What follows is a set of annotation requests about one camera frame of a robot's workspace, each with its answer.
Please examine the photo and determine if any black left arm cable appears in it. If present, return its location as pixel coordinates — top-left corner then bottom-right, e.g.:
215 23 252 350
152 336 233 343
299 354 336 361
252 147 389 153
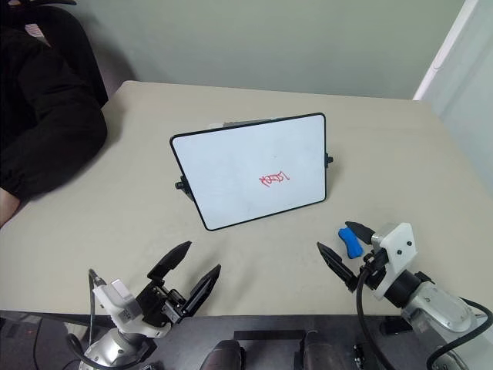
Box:
65 268 107 370

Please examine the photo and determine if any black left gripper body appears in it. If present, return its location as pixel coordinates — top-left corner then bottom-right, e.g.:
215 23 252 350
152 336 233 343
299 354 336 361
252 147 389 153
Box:
134 279 190 328

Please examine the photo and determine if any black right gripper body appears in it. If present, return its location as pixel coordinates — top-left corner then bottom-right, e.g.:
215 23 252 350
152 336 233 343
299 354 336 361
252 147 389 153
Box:
360 247 390 291

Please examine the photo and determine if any person's black-sleeved arm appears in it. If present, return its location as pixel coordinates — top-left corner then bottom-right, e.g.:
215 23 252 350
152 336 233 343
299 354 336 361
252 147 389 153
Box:
0 22 109 205

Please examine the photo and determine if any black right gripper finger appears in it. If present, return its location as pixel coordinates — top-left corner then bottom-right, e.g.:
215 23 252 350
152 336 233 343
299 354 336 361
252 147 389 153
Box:
344 220 377 246
316 240 359 295

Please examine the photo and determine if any blue eraser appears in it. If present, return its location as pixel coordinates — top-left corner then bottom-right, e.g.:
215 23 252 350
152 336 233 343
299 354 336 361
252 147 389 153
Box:
337 227 365 260

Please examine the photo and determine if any dark rounded shape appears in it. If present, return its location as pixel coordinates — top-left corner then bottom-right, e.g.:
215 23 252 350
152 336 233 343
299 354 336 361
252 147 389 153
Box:
203 338 247 370

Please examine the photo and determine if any black-framed small whiteboard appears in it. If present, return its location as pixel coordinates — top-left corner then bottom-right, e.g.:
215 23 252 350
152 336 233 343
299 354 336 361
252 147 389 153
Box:
168 112 334 232

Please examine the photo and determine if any white door frame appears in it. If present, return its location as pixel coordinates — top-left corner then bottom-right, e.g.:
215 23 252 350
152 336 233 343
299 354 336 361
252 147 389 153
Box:
412 0 493 116

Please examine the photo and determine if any person's bare hand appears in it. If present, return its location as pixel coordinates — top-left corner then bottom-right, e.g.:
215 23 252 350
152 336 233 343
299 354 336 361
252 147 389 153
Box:
0 187 22 229

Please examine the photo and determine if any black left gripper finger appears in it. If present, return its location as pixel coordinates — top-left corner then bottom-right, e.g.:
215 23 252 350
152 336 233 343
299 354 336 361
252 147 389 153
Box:
179 264 223 318
146 240 193 284

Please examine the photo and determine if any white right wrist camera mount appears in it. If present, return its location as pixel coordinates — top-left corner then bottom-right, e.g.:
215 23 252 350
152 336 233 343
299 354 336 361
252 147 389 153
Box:
368 222 420 302

